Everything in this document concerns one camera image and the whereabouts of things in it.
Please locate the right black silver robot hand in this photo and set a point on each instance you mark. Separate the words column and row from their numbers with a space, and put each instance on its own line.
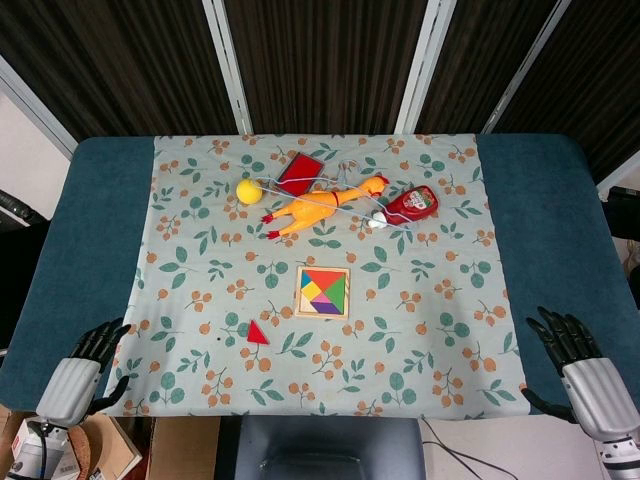
column 592, row 390

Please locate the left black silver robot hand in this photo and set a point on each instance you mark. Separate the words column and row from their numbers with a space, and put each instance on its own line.
column 70, row 380

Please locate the red triangle puzzle piece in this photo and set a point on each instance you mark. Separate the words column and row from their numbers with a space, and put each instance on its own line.
column 256, row 335

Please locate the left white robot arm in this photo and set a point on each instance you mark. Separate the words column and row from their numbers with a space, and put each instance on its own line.
column 57, row 441

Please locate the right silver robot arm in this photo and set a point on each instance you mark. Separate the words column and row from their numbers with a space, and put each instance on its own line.
column 620, row 457

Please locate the dark robot base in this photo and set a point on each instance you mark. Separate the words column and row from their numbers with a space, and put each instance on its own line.
column 320, row 445

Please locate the wooden tangram tray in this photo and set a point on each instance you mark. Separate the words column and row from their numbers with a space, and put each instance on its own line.
column 298, row 310

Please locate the yellow tangram piece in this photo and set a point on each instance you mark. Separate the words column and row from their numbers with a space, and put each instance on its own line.
column 307, row 290

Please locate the blue block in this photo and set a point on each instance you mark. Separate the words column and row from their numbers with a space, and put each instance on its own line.
column 305, row 277

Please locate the pink tangram piece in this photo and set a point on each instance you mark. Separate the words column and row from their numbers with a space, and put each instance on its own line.
column 322, row 299

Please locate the purple tangram piece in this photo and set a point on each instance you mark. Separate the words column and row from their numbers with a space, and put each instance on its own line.
column 331, row 308

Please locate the large green tangram triangle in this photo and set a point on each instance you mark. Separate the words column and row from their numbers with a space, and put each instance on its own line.
column 338, row 295

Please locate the large red-orange tangram triangle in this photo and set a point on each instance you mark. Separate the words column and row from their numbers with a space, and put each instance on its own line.
column 325, row 277

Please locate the brown cardboard box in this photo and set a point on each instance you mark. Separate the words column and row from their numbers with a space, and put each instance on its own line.
column 180, row 450

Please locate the black device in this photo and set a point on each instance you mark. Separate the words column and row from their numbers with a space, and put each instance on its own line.
column 625, row 210
column 20, row 207

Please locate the floral grey tablecloth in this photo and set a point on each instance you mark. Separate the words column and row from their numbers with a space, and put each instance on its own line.
column 400, row 350

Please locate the red ketchup bottle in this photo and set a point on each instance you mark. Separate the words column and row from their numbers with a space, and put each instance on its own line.
column 415, row 202

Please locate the yellow ball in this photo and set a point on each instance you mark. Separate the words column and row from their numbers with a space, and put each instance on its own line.
column 249, row 191

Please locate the yellow rubber chicken toy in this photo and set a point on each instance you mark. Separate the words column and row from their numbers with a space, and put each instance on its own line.
column 310, row 210

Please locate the flat red rectangular box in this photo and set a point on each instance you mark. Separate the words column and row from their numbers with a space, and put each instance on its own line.
column 300, row 169

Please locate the white partition post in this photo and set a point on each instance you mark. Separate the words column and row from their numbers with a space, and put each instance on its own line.
column 35, row 107
column 530, row 65
column 227, row 65
column 425, row 65

